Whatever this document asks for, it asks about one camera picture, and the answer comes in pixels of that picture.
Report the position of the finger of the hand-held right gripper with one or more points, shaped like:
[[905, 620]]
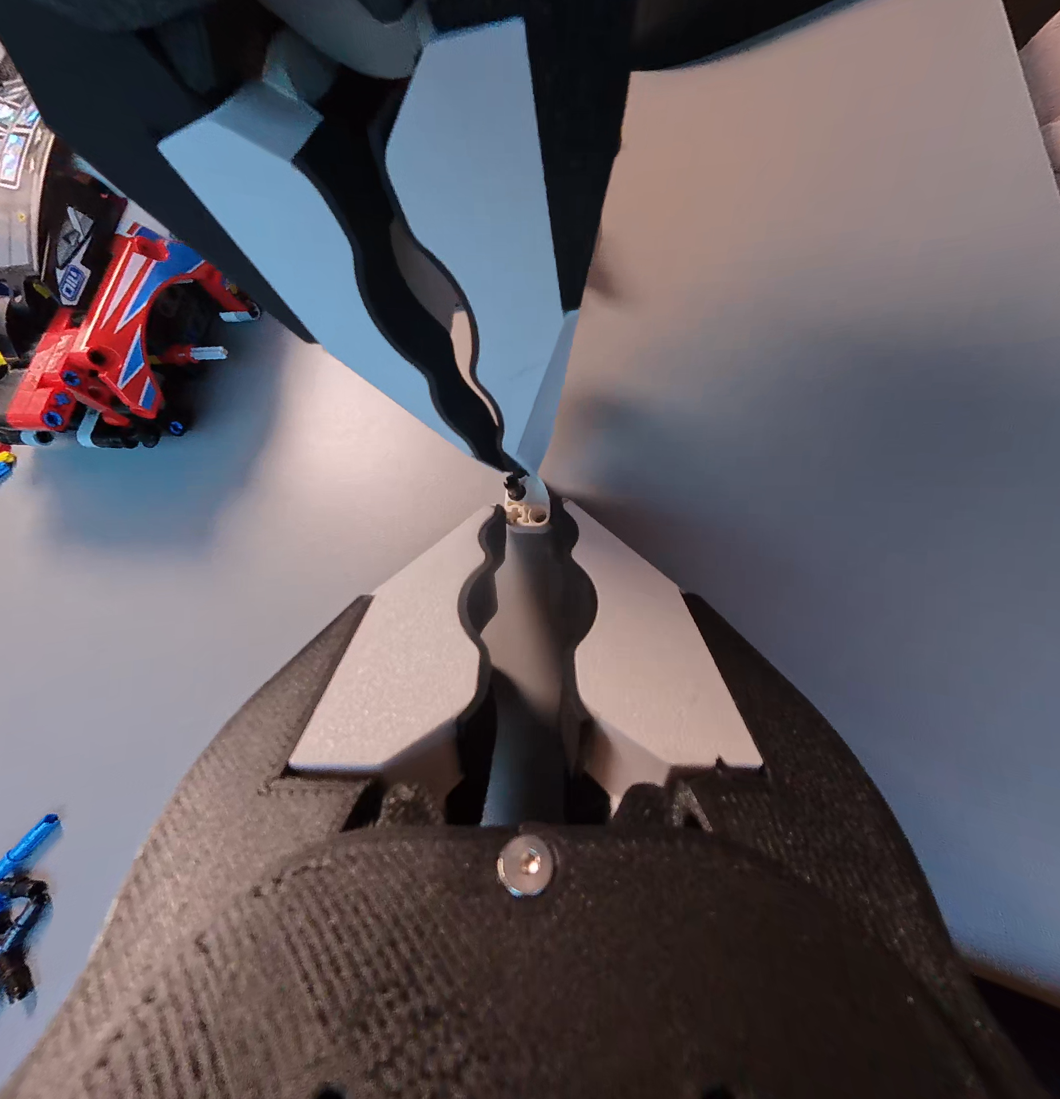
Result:
[[264, 240], [478, 172]]

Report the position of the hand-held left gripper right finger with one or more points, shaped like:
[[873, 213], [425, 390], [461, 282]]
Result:
[[659, 678]]

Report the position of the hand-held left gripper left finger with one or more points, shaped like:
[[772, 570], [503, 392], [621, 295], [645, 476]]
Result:
[[384, 678]]

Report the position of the lego race car model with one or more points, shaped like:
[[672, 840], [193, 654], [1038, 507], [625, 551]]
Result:
[[109, 343]]

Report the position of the white lego liftarm piece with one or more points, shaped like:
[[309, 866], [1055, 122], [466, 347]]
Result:
[[527, 515]]

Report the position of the black lego pin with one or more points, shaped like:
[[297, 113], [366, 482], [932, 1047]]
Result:
[[514, 489]]

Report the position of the black chair armrest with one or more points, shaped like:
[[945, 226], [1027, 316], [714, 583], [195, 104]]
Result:
[[710, 30]]

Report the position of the cluster of blue black pins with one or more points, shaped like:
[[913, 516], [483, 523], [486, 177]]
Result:
[[23, 846]]

